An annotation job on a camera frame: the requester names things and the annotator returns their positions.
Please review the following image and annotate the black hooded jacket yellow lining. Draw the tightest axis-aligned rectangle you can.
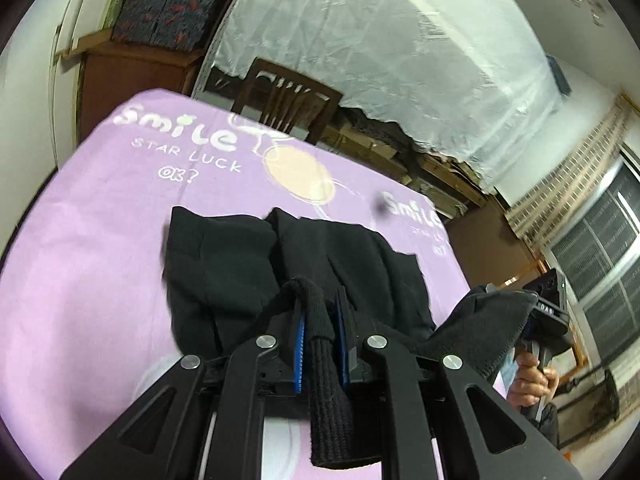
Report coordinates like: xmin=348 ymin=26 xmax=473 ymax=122
xmin=164 ymin=207 xmax=537 ymax=469

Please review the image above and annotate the person's right hand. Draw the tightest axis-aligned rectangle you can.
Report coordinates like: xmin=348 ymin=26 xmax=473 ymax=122
xmin=506 ymin=351 xmax=559 ymax=411

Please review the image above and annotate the window with dark screen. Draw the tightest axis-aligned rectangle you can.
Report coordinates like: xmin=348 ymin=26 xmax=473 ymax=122
xmin=547 ymin=156 xmax=639 ymax=363

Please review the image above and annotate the beige patterned curtain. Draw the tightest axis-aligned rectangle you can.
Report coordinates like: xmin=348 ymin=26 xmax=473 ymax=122
xmin=506 ymin=94 xmax=634 ymax=252

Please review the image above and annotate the purple printed bed sheet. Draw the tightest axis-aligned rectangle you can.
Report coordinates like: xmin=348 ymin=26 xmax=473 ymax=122
xmin=1 ymin=90 xmax=469 ymax=479

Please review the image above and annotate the white lace cover cloth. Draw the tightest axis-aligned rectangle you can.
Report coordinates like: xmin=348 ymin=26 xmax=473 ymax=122
xmin=205 ymin=0 xmax=561 ymax=188

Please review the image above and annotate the dark wooden chair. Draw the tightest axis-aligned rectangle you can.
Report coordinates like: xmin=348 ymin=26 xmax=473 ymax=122
xmin=231 ymin=58 xmax=343 ymax=145

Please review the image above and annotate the brown wooden side cabinet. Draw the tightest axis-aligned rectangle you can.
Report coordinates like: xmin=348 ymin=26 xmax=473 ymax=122
xmin=61 ymin=28 xmax=204 ymax=142

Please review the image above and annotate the patterned fabric storage box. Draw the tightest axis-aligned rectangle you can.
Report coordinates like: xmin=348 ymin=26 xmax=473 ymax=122
xmin=112 ymin=0 xmax=226 ymax=52

